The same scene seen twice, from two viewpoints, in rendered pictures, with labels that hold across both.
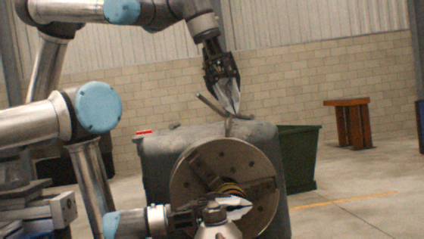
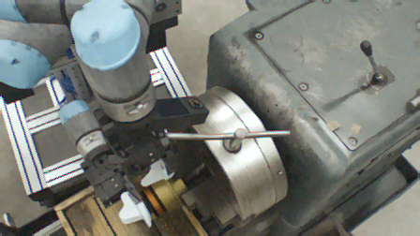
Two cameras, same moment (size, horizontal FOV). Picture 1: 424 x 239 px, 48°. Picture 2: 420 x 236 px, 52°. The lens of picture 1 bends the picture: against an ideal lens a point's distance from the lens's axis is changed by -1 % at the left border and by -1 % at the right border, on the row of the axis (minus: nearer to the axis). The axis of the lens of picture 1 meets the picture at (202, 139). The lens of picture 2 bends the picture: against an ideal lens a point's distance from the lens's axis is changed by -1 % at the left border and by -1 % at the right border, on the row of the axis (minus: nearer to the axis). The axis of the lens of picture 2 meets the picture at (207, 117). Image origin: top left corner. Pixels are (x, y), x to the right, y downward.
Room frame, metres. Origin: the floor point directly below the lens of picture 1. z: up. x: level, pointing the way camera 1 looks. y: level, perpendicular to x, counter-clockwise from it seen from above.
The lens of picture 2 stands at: (1.14, -0.35, 2.04)
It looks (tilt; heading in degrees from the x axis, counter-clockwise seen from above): 62 degrees down; 56
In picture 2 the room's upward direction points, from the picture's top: 4 degrees clockwise
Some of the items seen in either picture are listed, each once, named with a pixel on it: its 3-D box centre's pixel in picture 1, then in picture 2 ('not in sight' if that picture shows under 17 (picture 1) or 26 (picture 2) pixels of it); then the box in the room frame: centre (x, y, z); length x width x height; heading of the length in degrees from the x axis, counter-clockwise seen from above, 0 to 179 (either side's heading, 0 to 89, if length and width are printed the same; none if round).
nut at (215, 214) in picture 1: (214, 212); not in sight; (0.76, 0.00, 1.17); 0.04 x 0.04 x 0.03
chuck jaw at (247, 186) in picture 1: (257, 187); (217, 206); (1.32, -0.13, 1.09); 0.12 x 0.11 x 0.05; 94
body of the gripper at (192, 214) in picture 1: (191, 215); (109, 176); (1.14, 0.05, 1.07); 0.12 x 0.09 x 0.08; 94
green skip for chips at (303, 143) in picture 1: (269, 160); not in sight; (6.47, -0.86, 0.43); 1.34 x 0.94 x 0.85; 16
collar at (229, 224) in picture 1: (216, 231); not in sight; (0.76, 0.00, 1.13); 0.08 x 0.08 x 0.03
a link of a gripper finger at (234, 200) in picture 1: (233, 203); (132, 211); (1.15, -0.05, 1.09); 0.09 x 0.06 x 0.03; 94
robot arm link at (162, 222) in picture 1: (158, 219); (95, 147); (1.14, 0.13, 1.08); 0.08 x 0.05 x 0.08; 4
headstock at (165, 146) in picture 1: (206, 178); (337, 81); (1.79, 0.01, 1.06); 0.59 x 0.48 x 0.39; 4
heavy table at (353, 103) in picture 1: (347, 122); not in sight; (9.97, -3.04, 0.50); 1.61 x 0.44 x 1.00; 4
